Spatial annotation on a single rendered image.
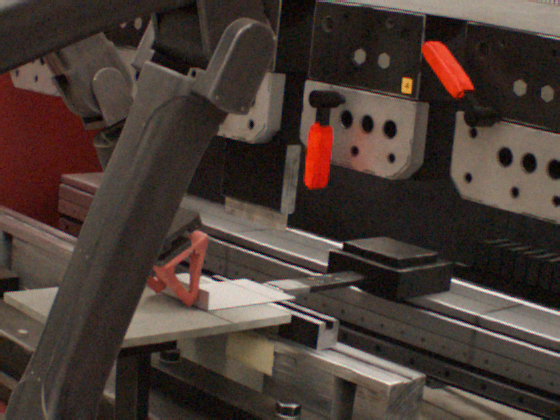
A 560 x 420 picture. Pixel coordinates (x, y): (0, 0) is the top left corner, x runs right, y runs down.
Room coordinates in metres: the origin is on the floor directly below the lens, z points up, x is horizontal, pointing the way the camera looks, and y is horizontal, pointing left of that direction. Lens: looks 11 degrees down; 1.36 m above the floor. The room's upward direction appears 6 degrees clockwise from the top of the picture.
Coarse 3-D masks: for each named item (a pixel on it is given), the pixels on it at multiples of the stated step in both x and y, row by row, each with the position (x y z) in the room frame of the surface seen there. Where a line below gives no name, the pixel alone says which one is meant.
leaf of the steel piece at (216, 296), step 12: (168, 288) 1.31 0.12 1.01; (204, 288) 1.35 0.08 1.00; (216, 288) 1.36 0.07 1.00; (228, 288) 1.36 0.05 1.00; (240, 288) 1.37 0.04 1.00; (180, 300) 1.30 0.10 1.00; (204, 300) 1.27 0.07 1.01; (216, 300) 1.31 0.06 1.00; (228, 300) 1.31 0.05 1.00; (240, 300) 1.32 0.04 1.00; (252, 300) 1.32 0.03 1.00; (264, 300) 1.33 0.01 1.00
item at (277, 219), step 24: (240, 144) 1.38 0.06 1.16; (264, 144) 1.35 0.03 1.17; (240, 168) 1.38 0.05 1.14; (264, 168) 1.35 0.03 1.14; (288, 168) 1.33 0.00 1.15; (240, 192) 1.37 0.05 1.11; (264, 192) 1.35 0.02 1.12; (288, 192) 1.33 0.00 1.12; (240, 216) 1.39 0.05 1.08; (264, 216) 1.36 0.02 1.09
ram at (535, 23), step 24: (336, 0) 1.25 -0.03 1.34; (360, 0) 1.23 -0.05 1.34; (384, 0) 1.20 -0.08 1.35; (408, 0) 1.18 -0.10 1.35; (432, 0) 1.16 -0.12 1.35; (456, 0) 1.14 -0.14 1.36; (480, 0) 1.12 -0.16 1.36; (504, 0) 1.10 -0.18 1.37; (528, 0) 1.08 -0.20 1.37; (504, 24) 1.10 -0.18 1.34; (528, 24) 1.08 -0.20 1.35; (552, 24) 1.06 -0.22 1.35
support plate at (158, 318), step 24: (24, 312) 1.20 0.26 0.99; (48, 312) 1.19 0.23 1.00; (144, 312) 1.23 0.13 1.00; (168, 312) 1.25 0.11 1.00; (192, 312) 1.26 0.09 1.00; (216, 312) 1.27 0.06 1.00; (240, 312) 1.28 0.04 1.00; (264, 312) 1.29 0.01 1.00; (144, 336) 1.15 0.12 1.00; (168, 336) 1.17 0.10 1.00; (192, 336) 1.20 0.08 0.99
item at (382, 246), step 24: (360, 240) 1.54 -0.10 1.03; (384, 240) 1.56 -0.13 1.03; (336, 264) 1.52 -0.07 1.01; (360, 264) 1.49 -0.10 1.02; (384, 264) 1.48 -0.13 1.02; (408, 264) 1.48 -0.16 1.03; (432, 264) 1.50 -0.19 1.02; (288, 288) 1.38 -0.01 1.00; (312, 288) 1.41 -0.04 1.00; (336, 288) 1.43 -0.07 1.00; (360, 288) 1.49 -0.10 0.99; (384, 288) 1.46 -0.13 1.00; (408, 288) 1.46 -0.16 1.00; (432, 288) 1.50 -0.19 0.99
